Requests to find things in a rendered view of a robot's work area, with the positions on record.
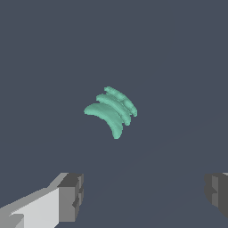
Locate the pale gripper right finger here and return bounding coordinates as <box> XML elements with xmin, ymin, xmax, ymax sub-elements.
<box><xmin>203</xmin><ymin>172</ymin><xmax>228</xmax><ymax>220</ymax></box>

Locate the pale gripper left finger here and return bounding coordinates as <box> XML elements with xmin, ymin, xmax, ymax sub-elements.
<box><xmin>0</xmin><ymin>172</ymin><xmax>85</xmax><ymax>228</ymax></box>

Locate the green banana bunch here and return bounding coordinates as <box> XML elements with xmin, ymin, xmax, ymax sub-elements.
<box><xmin>83</xmin><ymin>85</ymin><xmax>138</xmax><ymax>141</ymax></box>

